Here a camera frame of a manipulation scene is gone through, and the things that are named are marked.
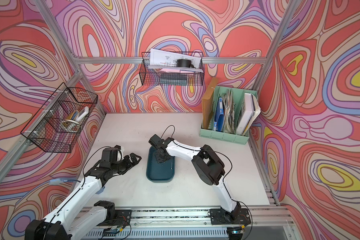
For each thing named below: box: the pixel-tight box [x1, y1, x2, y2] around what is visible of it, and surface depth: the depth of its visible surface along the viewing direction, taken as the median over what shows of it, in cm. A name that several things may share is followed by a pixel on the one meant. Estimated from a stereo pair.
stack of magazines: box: [219, 89, 236, 134], surface depth 97 cm
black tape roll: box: [176, 59, 192, 68], surface depth 84 cm
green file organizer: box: [199, 86, 258, 145], surface depth 99 cm
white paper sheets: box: [148, 48, 204, 73], surface depth 88 cm
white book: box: [236, 93, 254, 135], surface depth 93 cm
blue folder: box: [213, 96, 225, 132], surface depth 96 cm
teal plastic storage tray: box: [146, 146, 175, 183], surface depth 88 cm
